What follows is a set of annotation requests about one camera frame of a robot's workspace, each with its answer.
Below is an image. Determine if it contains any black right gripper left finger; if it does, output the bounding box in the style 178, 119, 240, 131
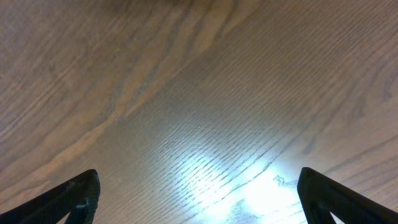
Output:
1, 169, 101, 224

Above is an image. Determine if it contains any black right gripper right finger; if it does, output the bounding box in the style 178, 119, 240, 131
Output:
297, 167, 397, 224

